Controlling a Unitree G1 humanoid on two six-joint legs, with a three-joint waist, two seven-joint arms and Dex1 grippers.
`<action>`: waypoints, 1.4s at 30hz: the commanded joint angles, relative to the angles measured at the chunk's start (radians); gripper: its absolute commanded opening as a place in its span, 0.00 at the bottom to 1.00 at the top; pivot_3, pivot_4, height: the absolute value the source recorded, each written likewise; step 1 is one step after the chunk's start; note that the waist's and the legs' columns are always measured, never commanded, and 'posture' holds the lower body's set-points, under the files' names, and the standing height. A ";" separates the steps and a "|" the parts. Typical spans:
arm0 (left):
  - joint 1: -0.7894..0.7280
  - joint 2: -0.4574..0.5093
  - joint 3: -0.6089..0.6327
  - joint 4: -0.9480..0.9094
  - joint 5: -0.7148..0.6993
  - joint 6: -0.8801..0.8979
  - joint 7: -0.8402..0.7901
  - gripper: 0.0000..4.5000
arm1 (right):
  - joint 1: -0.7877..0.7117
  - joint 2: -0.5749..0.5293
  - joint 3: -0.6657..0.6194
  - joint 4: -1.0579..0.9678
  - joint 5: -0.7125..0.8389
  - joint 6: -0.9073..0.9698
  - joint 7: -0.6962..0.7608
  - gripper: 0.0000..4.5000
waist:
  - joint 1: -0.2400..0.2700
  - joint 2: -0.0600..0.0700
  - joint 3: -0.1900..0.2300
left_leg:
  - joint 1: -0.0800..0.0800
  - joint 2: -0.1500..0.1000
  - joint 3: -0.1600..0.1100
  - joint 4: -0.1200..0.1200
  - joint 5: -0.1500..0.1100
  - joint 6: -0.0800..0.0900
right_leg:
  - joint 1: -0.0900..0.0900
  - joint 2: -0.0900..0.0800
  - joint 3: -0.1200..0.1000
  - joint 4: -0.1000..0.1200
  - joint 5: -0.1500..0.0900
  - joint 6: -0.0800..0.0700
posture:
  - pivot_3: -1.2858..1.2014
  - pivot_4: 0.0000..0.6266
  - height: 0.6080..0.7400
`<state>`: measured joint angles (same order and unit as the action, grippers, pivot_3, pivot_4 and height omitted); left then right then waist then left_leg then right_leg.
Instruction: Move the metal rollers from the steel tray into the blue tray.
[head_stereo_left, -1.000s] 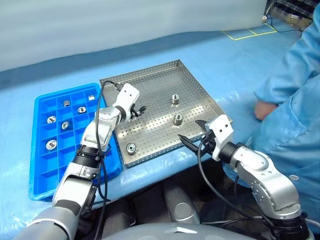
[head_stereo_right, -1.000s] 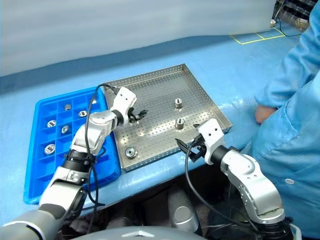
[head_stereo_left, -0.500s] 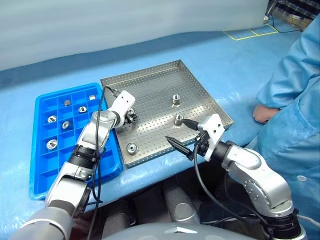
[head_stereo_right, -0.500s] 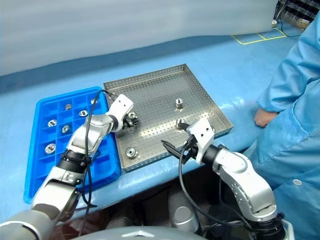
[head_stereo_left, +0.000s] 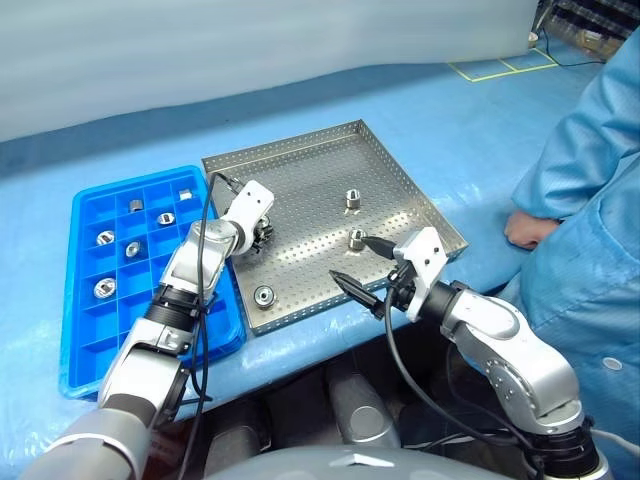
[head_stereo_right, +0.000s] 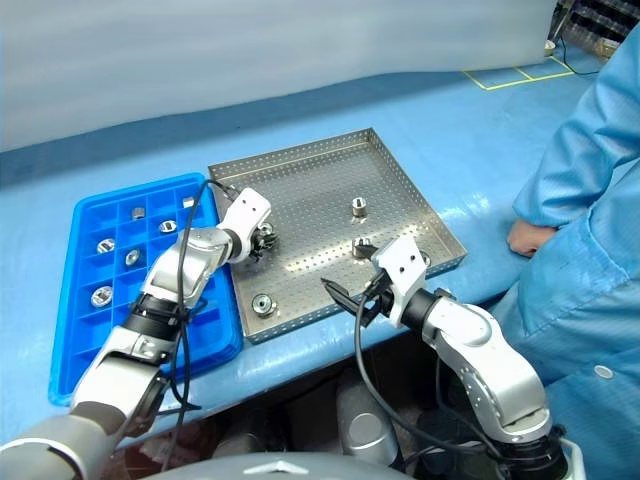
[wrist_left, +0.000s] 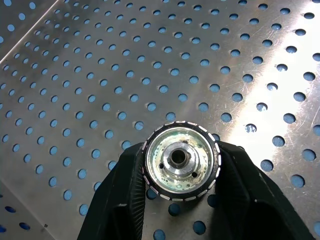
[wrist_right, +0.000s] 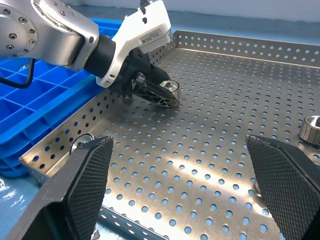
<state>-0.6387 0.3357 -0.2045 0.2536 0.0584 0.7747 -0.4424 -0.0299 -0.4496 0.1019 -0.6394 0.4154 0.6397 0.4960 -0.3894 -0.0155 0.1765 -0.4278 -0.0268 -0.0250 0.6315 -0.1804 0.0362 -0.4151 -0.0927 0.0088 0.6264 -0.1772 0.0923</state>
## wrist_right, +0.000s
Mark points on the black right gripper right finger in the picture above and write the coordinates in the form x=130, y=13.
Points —
x=282, y=185

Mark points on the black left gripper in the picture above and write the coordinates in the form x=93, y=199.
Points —
x=135, y=66

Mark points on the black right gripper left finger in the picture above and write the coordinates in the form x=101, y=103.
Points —
x=82, y=190

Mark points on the perforated steel tray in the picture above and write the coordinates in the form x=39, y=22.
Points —
x=200, y=125

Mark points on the blue plastic compartment tray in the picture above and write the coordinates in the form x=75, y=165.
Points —
x=37, y=105

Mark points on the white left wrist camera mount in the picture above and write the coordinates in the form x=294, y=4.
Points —
x=140, y=27

